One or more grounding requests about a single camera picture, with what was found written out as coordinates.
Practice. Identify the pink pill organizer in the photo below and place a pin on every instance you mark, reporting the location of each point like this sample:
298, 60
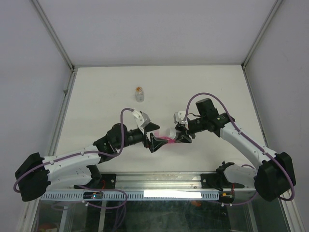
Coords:
161, 134

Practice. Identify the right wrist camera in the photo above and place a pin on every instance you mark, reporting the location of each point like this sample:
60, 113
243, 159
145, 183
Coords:
180, 118

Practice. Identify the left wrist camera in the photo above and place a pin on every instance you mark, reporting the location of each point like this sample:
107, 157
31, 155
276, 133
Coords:
141, 119

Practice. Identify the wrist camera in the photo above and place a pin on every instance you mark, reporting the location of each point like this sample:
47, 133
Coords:
180, 118
141, 119

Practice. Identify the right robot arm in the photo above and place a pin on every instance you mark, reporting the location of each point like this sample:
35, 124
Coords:
271, 174

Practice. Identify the white blue pill bottle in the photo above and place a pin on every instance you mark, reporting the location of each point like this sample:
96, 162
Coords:
172, 133

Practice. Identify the white slotted cable duct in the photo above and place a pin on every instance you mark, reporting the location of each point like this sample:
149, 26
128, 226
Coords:
145, 195

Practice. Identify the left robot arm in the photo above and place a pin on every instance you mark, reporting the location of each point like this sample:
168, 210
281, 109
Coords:
102, 150

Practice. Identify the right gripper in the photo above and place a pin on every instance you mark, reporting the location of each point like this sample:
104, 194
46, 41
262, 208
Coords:
183, 138

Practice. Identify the left aluminium frame post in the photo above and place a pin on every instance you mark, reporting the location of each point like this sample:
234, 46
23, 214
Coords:
52, 33

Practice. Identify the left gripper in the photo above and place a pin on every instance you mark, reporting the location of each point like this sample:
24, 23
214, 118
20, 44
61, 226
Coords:
154, 143

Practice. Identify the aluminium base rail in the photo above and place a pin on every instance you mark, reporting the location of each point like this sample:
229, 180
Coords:
157, 180

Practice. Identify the aluminium frame post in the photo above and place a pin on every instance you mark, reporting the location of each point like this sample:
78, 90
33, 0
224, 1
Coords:
52, 33
273, 11

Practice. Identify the clear glass pill bottle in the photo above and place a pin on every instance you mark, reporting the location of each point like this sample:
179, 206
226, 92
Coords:
139, 96

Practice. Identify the right aluminium frame post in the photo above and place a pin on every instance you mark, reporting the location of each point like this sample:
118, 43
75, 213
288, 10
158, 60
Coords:
273, 11

